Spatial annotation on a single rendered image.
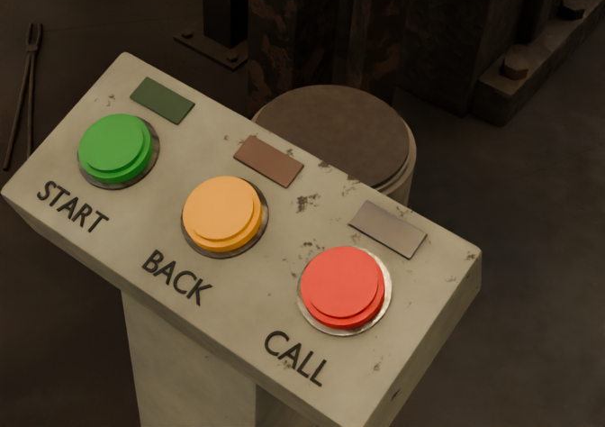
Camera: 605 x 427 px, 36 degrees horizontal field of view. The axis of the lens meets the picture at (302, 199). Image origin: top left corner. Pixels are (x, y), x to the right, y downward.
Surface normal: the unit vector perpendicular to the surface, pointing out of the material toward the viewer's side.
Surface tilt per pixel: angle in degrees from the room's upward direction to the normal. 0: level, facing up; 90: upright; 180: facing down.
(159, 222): 20
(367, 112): 0
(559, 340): 0
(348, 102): 0
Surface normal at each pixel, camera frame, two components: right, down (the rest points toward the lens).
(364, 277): -0.16, -0.45
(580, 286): 0.05, -0.69
